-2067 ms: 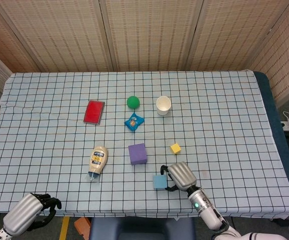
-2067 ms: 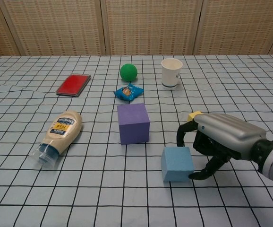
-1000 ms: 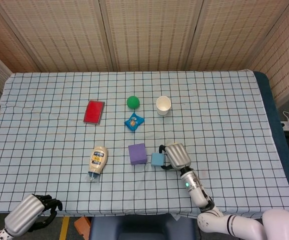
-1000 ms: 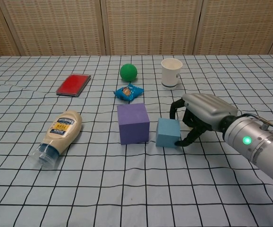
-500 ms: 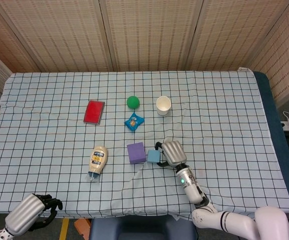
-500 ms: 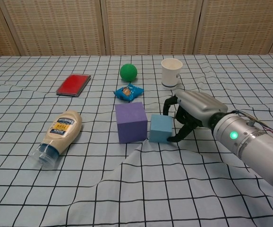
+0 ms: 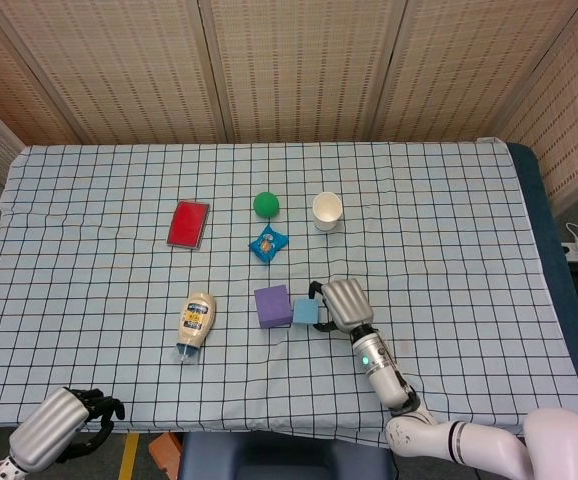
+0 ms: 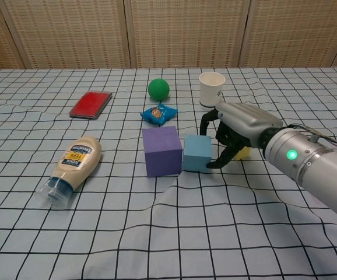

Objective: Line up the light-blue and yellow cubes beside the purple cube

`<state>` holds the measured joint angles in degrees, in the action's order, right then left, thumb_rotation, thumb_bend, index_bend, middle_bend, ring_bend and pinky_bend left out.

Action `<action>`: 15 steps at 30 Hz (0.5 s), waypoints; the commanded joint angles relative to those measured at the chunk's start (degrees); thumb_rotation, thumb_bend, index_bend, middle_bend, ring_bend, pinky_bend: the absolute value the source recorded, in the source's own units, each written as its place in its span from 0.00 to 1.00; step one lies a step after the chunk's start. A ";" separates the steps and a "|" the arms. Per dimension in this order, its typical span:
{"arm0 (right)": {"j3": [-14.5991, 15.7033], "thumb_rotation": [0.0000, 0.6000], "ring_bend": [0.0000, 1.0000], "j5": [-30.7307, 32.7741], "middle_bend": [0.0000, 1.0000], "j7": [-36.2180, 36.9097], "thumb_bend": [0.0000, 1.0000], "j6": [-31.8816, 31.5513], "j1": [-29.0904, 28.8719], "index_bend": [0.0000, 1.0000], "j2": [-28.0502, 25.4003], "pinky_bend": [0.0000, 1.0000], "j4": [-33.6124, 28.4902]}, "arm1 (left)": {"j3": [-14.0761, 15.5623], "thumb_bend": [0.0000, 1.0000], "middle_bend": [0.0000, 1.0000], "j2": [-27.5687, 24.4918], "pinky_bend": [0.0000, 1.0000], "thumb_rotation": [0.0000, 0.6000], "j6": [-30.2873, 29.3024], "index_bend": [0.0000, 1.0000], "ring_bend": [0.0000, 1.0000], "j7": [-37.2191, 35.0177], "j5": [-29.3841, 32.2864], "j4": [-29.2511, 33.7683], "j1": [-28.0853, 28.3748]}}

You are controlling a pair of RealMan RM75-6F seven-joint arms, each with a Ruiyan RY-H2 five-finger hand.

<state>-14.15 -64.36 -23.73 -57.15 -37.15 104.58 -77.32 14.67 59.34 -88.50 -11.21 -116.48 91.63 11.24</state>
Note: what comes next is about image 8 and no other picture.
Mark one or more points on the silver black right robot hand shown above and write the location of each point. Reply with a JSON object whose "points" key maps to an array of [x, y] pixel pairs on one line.
{"points": [[244, 119]]}

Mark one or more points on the small yellow foam cube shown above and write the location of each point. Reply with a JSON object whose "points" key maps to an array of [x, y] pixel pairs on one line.
{"points": [[243, 154]]}

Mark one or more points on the medium light blue foam cube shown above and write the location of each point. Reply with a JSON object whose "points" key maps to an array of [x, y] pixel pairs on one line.
{"points": [[197, 153]]}

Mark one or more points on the large purple foam cube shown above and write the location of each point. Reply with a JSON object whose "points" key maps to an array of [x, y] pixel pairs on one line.
{"points": [[162, 157]]}

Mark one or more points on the white paper cup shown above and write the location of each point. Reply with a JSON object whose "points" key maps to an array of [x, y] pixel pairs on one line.
{"points": [[210, 91]]}

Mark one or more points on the blue snack packet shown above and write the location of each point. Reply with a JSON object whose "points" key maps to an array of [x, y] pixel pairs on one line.
{"points": [[158, 113]]}

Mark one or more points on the green ball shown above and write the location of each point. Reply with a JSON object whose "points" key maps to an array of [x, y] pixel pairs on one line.
{"points": [[158, 89]]}

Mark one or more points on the beige woven folding screen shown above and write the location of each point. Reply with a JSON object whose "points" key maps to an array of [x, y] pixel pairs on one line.
{"points": [[186, 32]]}

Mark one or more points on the red flat case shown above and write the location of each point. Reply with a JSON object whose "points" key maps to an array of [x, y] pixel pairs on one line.
{"points": [[90, 104]]}

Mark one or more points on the light blue checkered tablecloth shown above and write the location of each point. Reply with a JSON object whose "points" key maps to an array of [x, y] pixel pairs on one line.
{"points": [[127, 227]]}

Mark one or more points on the mayonnaise squeeze bottle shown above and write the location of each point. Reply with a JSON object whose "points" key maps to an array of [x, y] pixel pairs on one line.
{"points": [[75, 160]]}

